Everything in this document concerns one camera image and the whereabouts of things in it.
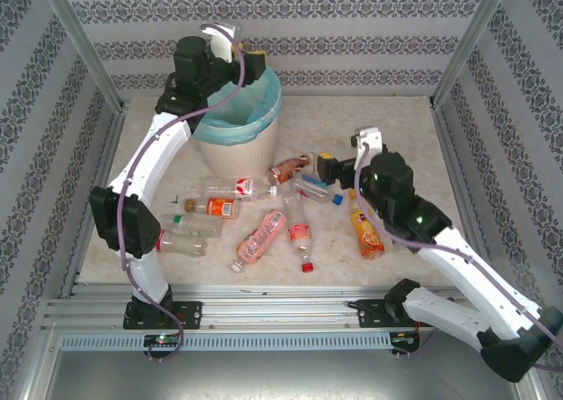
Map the clear bottle blue cap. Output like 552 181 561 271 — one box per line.
289 172 345 207

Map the orange juice bottle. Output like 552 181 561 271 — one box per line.
347 190 387 260

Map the clear bottle red white label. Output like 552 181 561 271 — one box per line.
204 176 280 202

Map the pink label bottle white cap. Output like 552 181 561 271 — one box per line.
230 209 288 273

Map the teal plastic bin liner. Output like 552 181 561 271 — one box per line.
193 68 283 146

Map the cream ribbed waste bin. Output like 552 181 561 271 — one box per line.
196 109 282 179

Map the brown drink bottle beige cap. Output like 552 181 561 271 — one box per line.
266 152 317 186

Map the orange label bottle brown cap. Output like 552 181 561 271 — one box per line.
183 196 241 220

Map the clear bottle green label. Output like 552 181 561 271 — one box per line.
160 213 224 238

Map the right circuit board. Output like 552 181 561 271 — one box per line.
390 331 421 346

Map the circuit board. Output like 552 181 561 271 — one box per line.
143 333 182 347
390 331 421 346

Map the clear bottle red cap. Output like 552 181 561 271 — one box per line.
156 229 208 258

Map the left circuit board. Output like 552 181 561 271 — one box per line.
143 333 182 347

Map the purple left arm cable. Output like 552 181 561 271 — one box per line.
116 23 247 364

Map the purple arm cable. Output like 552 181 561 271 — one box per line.
116 23 247 364
354 142 563 373

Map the aluminium side rail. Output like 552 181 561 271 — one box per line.
61 105 128 298
430 105 498 265

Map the aluminium corner post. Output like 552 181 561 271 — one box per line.
37 0 128 115
430 0 515 106

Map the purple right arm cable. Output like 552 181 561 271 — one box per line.
354 142 563 373

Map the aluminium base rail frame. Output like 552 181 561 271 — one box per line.
41 283 485 331

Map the white slotted cable duct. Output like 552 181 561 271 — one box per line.
59 332 392 352

